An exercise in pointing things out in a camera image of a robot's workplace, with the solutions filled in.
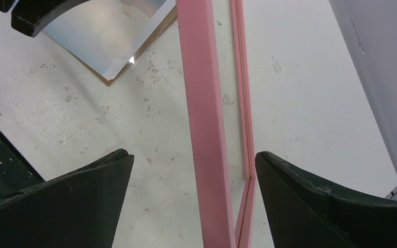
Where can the blue landscape photo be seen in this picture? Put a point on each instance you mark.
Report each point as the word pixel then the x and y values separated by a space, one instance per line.
pixel 106 35

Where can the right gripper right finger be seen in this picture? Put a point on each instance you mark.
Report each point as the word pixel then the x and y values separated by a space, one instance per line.
pixel 306 210

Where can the pink picture frame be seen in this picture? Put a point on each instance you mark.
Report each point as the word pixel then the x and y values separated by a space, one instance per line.
pixel 205 112

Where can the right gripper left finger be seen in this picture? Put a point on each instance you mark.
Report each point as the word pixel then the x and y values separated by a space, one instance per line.
pixel 78 209

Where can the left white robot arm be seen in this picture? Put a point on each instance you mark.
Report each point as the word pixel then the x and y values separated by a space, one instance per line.
pixel 30 17

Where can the brown cardboard backing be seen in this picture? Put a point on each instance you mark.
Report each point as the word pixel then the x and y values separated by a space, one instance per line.
pixel 160 29

